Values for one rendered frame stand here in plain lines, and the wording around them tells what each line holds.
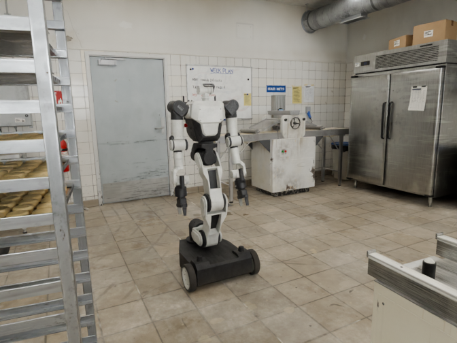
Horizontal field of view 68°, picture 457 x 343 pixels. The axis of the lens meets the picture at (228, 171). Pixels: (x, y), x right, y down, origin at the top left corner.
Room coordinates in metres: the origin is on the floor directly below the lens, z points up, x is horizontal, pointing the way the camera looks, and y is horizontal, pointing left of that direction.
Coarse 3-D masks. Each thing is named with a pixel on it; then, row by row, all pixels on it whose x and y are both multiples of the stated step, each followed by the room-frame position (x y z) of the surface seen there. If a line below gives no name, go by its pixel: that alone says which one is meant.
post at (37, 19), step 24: (48, 48) 0.79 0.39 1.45; (48, 72) 0.78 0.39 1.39; (48, 96) 0.78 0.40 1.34; (48, 120) 0.77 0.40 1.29; (48, 144) 0.77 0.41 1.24; (48, 168) 0.77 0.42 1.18; (72, 264) 0.78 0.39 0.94; (72, 288) 0.78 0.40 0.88; (72, 312) 0.77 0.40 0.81; (72, 336) 0.77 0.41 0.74
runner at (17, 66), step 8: (0, 64) 0.77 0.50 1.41; (8, 64) 0.78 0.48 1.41; (16, 64) 0.78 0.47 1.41; (24, 64) 0.79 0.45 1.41; (32, 64) 0.79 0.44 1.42; (0, 72) 0.77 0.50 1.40; (8, 72) 0.78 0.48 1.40; (16, 72) 0.78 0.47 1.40; (24, 72) 0.79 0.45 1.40; (32, 72) 0.79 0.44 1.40
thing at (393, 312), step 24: (432, 264) 0.82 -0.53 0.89; (456, 264) 0.93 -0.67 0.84; (384, 288) 0.82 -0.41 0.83; (456, 288) 0.80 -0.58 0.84; (384, 312) 0.81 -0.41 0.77; (408, 312) 0.75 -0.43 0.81; (432, 312) 0.70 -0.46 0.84; (384, 336) 0.81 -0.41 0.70; (408, 336) 0.74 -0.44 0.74; (432, 336) 0.69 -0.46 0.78; (456, 336) 0.65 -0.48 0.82
